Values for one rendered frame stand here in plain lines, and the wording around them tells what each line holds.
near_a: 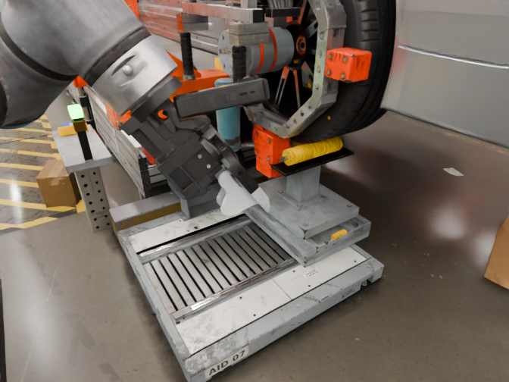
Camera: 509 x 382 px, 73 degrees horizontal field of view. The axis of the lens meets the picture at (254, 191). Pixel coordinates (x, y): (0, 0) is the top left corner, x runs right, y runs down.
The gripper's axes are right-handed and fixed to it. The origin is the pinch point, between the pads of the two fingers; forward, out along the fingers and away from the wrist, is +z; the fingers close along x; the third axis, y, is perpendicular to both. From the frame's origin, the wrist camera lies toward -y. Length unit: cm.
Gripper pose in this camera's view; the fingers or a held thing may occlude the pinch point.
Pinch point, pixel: (266, 201)
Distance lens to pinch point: 48.2
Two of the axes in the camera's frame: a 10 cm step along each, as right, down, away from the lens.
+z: 6.0, 7.0, 3.8
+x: 2.4, 2.9, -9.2
